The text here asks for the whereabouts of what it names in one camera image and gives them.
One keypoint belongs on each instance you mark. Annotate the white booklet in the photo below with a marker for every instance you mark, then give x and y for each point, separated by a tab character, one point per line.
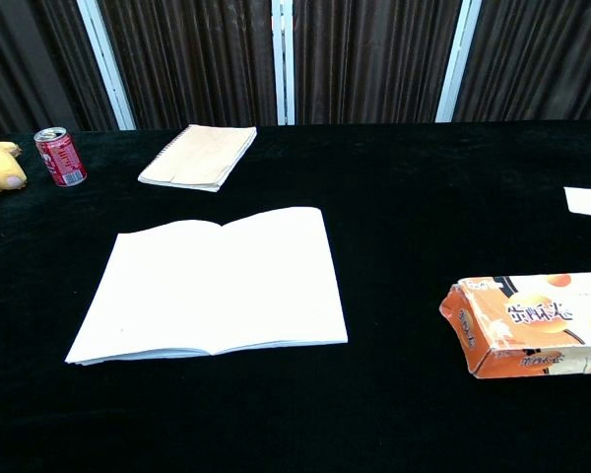
212	286

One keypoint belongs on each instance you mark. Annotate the tan spiral-bound notebook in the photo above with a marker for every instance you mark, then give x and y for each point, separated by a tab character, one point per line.
197	155

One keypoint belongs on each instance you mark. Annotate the black velvet tablecloth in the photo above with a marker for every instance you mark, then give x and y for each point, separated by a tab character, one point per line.
399	222

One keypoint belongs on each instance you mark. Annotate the brown pleated curtain panel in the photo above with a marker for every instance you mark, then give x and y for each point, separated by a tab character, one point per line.
192	59
374	59
29	64
542	59

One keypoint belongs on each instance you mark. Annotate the orange snack box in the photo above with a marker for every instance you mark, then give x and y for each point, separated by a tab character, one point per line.
522	320

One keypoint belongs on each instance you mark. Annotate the red soda can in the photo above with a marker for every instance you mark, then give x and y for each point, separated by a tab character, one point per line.
61	158

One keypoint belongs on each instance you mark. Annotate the white screen frame post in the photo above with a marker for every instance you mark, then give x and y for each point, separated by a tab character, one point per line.
456	64
106	69
283	59

